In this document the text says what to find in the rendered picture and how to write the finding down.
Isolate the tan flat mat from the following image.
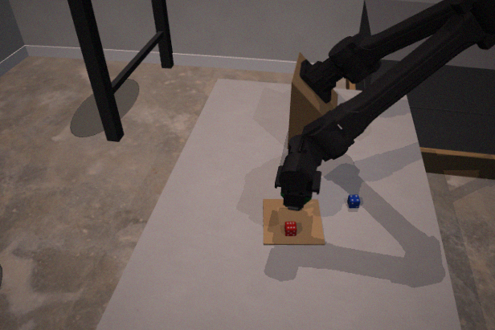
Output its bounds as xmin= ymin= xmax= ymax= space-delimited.
xmin=263 ymin=199 xmax=325 ymax=245

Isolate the blue die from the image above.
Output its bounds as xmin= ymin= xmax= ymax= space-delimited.
xmin=347 ymin=195 xmax=360 ymax=209

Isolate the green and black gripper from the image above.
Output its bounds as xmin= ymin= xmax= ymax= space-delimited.
xmin=275 ymin=165 xmax=321 ymax=204

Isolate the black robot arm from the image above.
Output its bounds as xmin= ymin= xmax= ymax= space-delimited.
xmin=279 ymin=0 xmax=495 ymax=211

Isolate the red die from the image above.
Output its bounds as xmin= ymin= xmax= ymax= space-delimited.
xmin=284 ymin=222 xmax=297 ymax=236

